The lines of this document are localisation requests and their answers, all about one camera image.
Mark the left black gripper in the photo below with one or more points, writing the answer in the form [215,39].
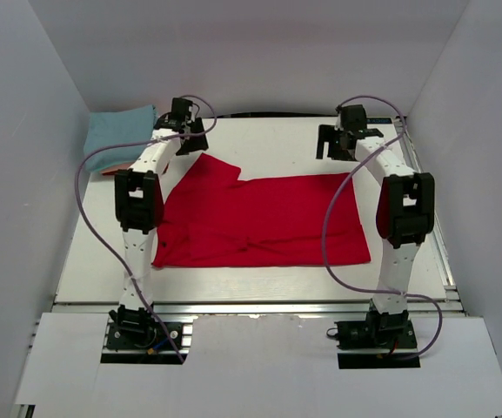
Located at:
[199,143]

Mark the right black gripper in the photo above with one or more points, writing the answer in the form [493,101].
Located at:
[327,133]

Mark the bright red t shirt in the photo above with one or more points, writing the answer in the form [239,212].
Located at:
[213,218]

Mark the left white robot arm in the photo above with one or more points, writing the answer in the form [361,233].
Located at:
[139,201]

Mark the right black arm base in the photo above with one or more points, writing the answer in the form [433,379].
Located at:
[379,341]

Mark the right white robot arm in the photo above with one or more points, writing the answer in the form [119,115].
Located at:
[405,213]

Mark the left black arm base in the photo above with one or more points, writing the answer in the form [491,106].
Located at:
[135,337]

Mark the blue label sticker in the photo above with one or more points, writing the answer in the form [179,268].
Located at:
[379,121]

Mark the folded pink t shirt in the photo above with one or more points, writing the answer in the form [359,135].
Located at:
[111,170]

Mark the folded light blue t shirt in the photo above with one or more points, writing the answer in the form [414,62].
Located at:
[132,127]

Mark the aluminium table frame rail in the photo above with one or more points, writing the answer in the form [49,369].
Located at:
[415,307]

